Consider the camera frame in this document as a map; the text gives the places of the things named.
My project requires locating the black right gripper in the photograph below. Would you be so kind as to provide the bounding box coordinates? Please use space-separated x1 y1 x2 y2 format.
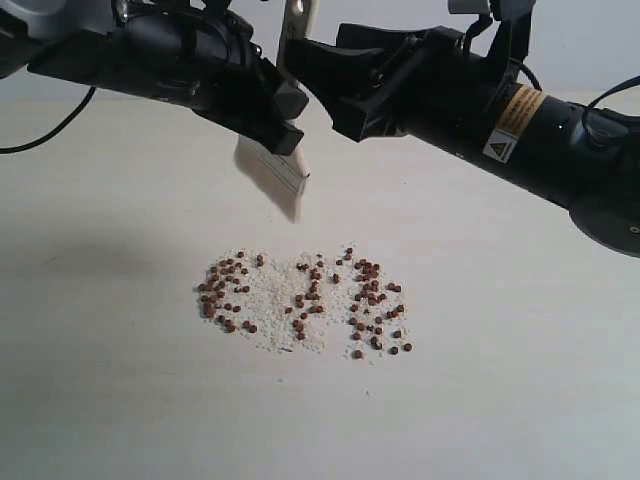
284 22 515 160

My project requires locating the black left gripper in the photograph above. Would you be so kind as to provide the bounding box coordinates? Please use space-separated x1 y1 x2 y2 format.
193 14 309 155

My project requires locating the white paint brush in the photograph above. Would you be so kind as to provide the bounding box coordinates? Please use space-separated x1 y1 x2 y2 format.
234 0 320 223

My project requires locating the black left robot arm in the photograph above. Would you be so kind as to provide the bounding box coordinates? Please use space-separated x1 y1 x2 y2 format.
1 1 308 154

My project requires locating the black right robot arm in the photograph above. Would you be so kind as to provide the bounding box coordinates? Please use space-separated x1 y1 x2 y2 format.
284 24 639 257

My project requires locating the brown beads and white powder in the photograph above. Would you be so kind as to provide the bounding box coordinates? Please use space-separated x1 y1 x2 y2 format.
192 244 415 362

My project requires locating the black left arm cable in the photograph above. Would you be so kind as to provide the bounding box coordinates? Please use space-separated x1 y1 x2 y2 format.
0 87 96 154

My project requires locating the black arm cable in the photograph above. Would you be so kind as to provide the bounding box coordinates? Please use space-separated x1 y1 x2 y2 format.
0 87 96 154
504 57 640 146

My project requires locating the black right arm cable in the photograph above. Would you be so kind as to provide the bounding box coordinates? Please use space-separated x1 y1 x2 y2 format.
504 57 640 146

